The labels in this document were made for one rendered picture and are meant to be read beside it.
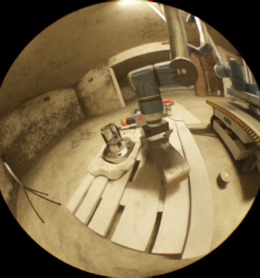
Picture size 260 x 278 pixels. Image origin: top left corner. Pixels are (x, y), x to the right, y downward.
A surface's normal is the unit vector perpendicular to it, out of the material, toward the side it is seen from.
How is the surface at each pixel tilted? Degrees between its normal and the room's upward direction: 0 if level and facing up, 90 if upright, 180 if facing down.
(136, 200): 0
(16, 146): 90
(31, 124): 90
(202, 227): 0
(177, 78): 94
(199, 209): 0
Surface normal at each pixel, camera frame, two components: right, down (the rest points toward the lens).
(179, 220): -0.29, -0.83
